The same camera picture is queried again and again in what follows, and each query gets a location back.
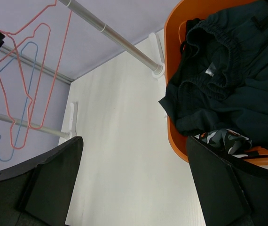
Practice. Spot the black shorts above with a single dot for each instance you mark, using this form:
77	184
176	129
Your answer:
188	51

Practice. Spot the dark green shorts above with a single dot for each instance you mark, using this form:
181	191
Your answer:
225	86

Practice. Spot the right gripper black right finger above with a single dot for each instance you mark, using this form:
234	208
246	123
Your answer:
231	191

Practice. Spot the orange camouflage shorts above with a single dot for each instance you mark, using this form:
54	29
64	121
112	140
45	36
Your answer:
233	143

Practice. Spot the metal clothes rack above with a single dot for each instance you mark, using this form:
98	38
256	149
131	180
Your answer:
158	69

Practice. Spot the pink wire hanger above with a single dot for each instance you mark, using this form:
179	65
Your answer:
39	29
15	49

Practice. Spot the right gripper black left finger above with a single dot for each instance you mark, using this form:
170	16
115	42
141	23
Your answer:
38	192

